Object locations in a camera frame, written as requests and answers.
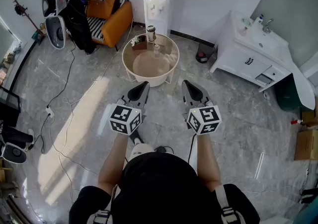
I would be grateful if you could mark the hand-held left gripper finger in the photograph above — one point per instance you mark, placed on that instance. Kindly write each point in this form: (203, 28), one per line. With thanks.
(137, 91)
(146, 100)

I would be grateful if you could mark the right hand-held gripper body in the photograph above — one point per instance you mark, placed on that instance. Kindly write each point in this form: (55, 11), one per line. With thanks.
(205, 118)

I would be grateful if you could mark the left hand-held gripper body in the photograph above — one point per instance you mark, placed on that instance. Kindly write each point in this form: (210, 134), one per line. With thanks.
(124, 118)

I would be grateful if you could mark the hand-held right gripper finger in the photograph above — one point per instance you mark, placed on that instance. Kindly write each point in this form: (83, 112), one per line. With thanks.
(185, 96)
(195, 92)

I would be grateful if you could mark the person's right forearm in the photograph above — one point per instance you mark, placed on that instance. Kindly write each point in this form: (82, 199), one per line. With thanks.
(207, 163)

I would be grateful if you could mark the person's left forearm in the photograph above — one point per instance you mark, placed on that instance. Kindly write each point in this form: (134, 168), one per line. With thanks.
(111, 163)

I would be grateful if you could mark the round glass coffee table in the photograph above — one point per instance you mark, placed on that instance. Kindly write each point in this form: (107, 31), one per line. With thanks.
(162, 69)

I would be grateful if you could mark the person's black white shoe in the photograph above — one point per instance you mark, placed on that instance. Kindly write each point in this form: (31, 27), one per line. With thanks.
(136, 138)

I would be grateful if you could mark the person's legs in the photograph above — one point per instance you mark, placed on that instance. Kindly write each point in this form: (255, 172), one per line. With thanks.
(141, 149)

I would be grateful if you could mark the clear drinking glass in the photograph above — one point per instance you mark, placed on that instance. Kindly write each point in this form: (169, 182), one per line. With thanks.
(156, 52)

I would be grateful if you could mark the brown wooden box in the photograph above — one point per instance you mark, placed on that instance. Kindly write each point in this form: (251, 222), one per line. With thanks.
(141, 44)

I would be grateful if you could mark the white artificial flowers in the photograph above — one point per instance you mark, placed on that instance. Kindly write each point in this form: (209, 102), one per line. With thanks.
(134, 41)

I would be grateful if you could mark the white vanity cabinet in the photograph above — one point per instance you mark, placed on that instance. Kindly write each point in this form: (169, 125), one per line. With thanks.
(248, 54)

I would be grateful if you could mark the orange sofa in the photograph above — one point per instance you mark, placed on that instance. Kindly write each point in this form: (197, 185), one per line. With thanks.
(116, 26)

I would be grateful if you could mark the white floor strip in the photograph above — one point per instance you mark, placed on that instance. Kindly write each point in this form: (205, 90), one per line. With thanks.
(259, 166)

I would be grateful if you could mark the white power strip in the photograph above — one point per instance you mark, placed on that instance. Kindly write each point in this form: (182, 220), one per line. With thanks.
(50, 112)

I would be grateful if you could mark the black white striped blanket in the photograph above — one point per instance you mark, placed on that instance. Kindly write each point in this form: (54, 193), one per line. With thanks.
(95, 26)

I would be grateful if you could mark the person's black shirt torso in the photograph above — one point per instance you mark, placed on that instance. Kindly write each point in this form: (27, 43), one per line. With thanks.
(159, 188)

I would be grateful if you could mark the white water dispenser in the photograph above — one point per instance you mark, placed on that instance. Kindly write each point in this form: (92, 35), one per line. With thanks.
(156, 12)

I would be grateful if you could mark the dark green bin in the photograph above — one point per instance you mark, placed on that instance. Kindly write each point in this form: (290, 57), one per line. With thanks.
(287, 96)

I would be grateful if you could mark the green soap dish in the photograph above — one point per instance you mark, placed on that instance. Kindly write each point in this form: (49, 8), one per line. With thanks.
(246, 21)

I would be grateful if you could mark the red white bottle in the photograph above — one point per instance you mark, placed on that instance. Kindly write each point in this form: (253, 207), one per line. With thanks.
(295, 122)

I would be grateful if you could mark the orange cushion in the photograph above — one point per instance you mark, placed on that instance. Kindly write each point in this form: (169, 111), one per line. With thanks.
(100, 7)

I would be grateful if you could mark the white pump bottle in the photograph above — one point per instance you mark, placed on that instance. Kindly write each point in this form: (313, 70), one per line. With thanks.
(258, 20)

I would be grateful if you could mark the chrome faucet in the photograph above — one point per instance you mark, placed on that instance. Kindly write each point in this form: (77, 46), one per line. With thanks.
(267, 25)

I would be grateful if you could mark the large cardboard box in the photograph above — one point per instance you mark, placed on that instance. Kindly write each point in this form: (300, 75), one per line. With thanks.
(306, 144)

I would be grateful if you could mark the small cardboard box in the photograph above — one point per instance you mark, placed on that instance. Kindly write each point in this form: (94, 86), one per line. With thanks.
(310, 117)

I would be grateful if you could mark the white black pod device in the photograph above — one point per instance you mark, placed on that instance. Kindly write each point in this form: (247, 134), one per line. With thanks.
(13, 152)

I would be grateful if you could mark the black monitor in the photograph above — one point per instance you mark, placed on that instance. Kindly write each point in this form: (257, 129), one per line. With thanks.
(8, 105)

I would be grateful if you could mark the dark wooden coat rack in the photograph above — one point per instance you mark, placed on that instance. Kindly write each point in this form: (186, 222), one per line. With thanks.
(24, 13)

